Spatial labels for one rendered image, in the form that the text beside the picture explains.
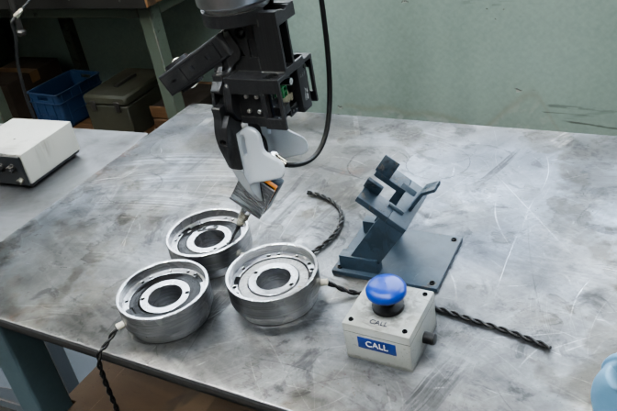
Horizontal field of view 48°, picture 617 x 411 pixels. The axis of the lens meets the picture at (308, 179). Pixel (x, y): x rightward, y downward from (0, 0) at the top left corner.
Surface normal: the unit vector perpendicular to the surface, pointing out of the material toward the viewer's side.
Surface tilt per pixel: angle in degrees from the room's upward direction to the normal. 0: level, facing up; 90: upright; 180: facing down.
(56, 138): 90
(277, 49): 90
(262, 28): 90
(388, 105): 90
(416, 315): 0
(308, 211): 0
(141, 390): 0
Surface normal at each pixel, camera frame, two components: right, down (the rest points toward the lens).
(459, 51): -0.47, 0.51
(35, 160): 0.90, 0.08
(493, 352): -0.15, -0.86
